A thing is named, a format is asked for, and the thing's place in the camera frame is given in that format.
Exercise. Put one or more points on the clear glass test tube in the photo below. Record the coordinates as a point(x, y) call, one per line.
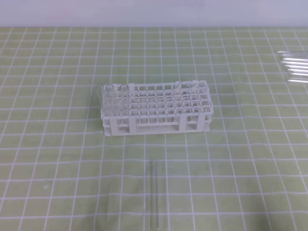
point(154, 197)

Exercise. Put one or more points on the white plastic test tube rack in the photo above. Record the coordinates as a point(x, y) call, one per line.
point(153, 109)

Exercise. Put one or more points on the clear test tube slot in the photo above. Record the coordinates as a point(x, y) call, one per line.
point(109, 97)
point(125, 100)

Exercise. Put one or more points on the clear test tube far left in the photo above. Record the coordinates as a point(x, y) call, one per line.
point(100, 92)

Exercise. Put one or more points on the green checkered tablecloth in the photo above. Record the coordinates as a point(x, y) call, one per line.
point(58, 172)

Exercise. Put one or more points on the clear loose test tube bottom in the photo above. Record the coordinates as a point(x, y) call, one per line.
point(298, 79)

